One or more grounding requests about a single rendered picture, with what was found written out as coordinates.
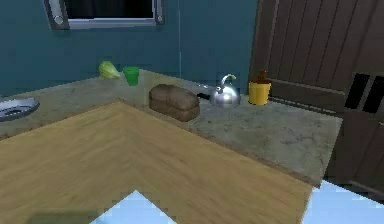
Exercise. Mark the grey framed window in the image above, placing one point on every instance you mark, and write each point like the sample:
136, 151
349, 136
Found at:
106, 13

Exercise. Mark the silver kettle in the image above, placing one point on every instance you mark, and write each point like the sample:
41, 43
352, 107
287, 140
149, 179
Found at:
225, 95

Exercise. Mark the brown bread loaf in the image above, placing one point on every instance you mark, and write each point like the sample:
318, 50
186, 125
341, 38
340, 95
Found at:
174, 101

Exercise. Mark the wooden kitchen counter cabinet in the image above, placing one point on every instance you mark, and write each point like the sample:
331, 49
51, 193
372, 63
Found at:
156, 160

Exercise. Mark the grey metal sink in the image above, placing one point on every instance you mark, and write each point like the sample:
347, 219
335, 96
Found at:
15, 108

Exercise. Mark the green cup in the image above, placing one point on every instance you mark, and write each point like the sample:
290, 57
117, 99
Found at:
131, 75

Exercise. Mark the dark brown wooden door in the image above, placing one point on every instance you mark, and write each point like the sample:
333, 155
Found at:
320, 66

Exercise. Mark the yellow soap dispenser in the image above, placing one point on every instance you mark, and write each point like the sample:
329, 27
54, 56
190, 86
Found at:
259, 92

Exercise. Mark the green lettuce head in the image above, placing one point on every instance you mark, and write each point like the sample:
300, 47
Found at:
108, 70

